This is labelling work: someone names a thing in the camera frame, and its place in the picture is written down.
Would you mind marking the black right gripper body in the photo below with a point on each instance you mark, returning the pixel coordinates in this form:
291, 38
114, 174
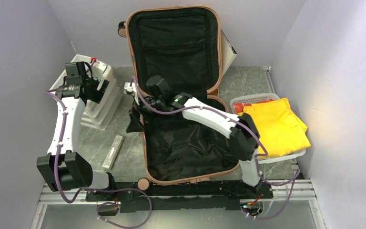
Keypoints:
138, 108

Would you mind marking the white book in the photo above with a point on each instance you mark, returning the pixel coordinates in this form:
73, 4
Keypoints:
113, 152

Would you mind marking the pink hard-shell suitcase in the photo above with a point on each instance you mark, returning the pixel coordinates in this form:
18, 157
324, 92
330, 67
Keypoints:
183, 46

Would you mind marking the red garment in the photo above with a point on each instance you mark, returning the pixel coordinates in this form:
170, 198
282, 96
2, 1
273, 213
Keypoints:
241, 108

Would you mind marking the white plastic mesh basket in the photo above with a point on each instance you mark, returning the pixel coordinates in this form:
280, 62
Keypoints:
268, 129

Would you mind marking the yellow garment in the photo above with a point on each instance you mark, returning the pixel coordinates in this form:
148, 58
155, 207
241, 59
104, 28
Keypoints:
274, 126

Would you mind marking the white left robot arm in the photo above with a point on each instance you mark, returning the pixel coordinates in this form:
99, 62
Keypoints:
63, 168

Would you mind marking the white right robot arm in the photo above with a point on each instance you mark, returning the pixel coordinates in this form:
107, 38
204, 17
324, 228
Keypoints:
240, 130

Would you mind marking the white flat board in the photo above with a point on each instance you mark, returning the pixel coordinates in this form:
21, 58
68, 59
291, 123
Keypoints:
228, 53

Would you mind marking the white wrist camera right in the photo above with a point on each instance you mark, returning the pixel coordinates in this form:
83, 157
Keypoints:
129, 88

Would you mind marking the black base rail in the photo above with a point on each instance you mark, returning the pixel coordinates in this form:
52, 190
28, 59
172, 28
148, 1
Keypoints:
226, 194

